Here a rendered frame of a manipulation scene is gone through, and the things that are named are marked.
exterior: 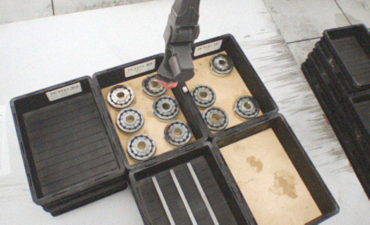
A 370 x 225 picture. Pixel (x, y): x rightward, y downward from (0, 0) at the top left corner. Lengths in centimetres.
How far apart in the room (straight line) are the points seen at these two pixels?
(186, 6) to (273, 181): 73
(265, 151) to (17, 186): 95
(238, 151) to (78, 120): 61
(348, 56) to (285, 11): 97
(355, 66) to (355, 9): 126
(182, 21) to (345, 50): 156
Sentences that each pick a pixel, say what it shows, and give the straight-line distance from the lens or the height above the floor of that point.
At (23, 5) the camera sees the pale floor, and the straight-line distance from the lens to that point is 296.
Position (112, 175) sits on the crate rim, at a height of 93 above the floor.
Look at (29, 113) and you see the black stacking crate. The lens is 138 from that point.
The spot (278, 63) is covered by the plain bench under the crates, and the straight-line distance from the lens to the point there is 172.
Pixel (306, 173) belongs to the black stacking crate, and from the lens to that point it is 129.
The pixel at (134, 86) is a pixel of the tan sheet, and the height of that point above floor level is 83.
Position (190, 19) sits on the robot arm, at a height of 137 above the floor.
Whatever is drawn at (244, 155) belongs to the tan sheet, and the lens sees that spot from 129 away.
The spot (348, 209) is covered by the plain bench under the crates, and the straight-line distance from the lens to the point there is 154.
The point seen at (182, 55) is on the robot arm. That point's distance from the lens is 90.
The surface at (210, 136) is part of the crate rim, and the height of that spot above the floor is 93.
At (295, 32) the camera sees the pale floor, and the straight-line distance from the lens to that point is 292.
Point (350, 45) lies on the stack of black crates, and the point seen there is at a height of 49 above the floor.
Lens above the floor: 199
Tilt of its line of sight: 60 degrees down
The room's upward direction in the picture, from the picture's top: 12 degrees clockwise
